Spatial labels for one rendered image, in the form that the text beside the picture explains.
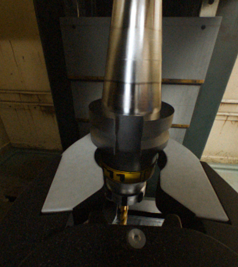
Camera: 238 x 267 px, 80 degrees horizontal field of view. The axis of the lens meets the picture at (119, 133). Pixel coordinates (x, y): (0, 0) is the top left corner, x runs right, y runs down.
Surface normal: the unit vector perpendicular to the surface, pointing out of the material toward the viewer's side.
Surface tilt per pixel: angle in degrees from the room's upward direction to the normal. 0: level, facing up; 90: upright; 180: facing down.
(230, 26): 90
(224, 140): 90
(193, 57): 90
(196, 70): 90
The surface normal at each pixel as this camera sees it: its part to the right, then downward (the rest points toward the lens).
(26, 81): -0.11, 0.46
